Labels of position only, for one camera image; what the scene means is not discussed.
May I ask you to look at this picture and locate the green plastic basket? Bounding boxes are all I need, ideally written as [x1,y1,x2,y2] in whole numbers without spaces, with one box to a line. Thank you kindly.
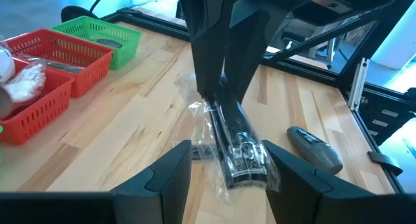
[51,15,143,71]

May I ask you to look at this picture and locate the red plastic basket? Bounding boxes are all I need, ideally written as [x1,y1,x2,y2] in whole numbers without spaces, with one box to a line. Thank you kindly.
[5,28,114,99]
[0,56,75,146]

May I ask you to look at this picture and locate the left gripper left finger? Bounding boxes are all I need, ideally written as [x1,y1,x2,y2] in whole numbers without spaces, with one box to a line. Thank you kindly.
[0,139,193,224]

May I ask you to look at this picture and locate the black table clamp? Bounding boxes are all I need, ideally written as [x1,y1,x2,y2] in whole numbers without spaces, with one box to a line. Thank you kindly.
[367,150,404,177]

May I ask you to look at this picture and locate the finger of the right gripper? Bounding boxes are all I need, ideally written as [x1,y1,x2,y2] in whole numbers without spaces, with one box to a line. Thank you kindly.
[189,2,229,101]
[225,9,271,104]

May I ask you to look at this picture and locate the silver aluminium bracket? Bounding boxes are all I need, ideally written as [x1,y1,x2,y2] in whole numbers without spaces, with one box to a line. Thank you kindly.
[348,57,371,113]

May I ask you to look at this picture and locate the bagged white cotton pads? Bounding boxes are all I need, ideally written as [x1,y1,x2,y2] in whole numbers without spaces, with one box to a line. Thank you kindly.
[0,62,47,105]
[0,42,16,86]

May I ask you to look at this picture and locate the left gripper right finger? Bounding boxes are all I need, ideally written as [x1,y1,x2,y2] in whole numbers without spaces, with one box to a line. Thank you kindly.
[262,139,416,224]

